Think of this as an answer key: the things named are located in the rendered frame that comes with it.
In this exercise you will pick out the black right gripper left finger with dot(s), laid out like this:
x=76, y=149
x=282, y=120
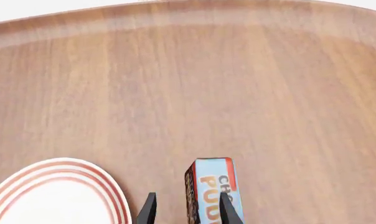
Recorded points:
x=149, y=211

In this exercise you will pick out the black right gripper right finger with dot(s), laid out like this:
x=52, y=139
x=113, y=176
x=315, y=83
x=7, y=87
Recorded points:
x=228, y=212

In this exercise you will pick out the chocolate pudding box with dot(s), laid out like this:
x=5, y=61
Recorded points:
x=210, y=182

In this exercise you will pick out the white plate with red rings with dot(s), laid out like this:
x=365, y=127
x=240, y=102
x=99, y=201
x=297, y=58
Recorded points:
x=55, y=196

